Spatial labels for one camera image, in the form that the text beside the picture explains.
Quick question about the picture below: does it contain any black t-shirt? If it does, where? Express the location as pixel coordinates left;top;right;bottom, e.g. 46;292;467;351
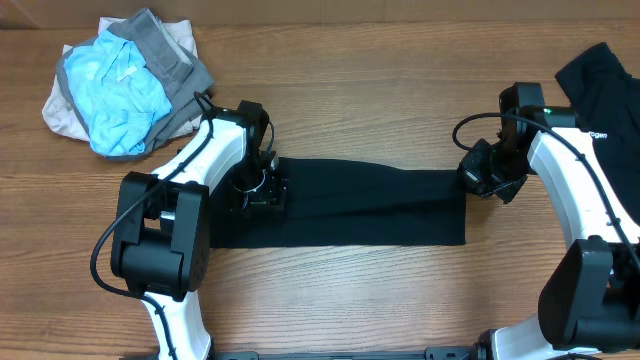
210;158;466;249

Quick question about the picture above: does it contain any black shirt with white logo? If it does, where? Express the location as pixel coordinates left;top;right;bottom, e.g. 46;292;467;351
556;42;639;222

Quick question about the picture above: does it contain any light blue folded shirt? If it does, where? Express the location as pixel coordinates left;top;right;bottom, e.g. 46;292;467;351
62;30;172;157

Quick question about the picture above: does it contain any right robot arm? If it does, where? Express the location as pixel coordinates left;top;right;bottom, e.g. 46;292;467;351
459;106;639;359

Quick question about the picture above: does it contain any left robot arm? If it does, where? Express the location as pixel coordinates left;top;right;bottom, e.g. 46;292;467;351
108;101;287;359

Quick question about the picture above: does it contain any grey folded garment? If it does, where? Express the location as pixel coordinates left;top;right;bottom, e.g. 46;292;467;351
55;8;214;160

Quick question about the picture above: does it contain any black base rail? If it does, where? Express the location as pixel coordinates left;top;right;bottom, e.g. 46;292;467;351
204;343;493;360

